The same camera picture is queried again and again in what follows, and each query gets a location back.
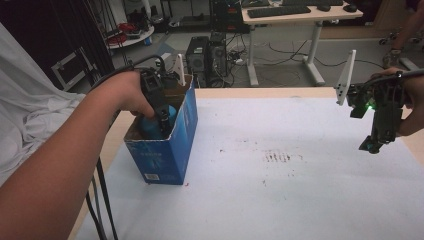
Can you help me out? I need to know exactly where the blue cardboard box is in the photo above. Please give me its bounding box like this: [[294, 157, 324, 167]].
[[123, 73, 199, 186]]

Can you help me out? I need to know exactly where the round white table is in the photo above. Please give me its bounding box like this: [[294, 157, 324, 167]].
[[105, 23, 156, 51]]

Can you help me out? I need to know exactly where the white table mat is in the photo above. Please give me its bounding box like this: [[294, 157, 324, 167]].
[[74, 96, 424, 240]]

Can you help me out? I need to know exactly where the black curtain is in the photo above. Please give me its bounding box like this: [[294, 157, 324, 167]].
[[0, 0, 116, 91]]

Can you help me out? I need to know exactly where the black equipment box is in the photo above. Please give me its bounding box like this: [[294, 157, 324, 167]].
[[209, 0, 252, 35]]

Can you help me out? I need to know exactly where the black keyboard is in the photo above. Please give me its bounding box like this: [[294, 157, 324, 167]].
[[246, 5, 312, 20]]

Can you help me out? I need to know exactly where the blue bottle with white cap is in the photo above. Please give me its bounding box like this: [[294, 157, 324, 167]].
[[138, 104, 178, 141]]

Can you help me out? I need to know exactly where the person's right hand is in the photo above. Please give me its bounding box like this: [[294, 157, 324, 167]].
[[370, 66, 424, 137]]

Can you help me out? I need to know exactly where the person's white shirt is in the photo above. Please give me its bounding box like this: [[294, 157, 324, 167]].
[[0, 22, 87, 187]]

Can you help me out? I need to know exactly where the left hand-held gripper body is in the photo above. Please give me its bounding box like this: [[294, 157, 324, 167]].
[[139, 53, 187, 110]]

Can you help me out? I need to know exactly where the white-legged wooden desk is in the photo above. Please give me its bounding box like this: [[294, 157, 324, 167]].
[[241, 2, 365, 88]]

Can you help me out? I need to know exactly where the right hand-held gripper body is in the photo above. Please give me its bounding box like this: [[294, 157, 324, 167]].
[[334, 49, 407, 145]]

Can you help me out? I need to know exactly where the black computer tower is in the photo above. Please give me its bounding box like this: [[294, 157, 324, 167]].
[[185, 31, 232, 89]]

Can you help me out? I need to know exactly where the grey metal frame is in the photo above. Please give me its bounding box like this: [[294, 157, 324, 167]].
[[50, 49, 98, 92]]

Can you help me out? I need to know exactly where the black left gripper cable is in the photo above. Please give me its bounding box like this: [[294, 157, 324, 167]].
[[84, 54, 168, 240]]

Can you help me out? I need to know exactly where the person's left hand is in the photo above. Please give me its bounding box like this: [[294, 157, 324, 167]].
[[88, 69, 156, 120]]

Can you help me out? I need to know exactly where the grey right gripper cable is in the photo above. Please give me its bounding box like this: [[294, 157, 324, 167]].
[[365, 68, 424, 88]]

